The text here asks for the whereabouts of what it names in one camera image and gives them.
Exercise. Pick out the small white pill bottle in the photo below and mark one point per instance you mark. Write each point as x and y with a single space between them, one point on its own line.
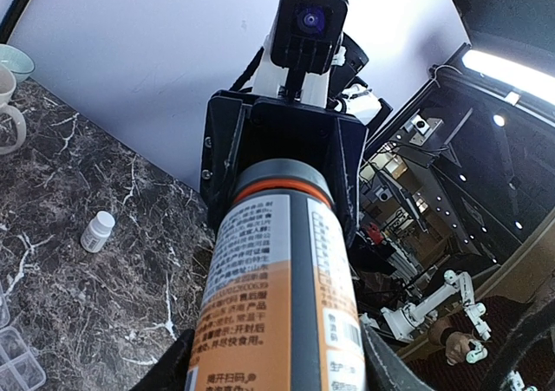
97 232

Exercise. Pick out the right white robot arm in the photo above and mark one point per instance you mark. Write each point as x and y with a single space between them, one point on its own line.
349 94

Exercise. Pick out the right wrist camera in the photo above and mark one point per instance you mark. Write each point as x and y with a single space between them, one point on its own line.
304 42

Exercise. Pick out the green ceramic bowl right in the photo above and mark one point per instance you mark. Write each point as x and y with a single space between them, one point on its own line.
17 62

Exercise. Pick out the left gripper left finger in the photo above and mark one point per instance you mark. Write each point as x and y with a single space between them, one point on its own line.
170 371

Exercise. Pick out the right black frame post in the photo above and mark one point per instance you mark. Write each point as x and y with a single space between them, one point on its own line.
11 18

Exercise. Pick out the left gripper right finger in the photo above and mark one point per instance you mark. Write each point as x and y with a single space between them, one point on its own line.
385 371

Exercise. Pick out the ceiling light strip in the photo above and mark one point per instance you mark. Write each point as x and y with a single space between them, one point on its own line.
529 80

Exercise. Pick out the orange pill bottle grey cap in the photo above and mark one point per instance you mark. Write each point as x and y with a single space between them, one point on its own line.
279 307

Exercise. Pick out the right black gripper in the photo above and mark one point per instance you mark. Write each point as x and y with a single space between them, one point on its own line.
242 129

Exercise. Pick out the clear plastic pill organizer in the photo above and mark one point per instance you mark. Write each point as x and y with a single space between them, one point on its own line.
20 369

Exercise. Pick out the beige ceramic mug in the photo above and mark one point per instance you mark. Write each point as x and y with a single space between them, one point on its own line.
8 87

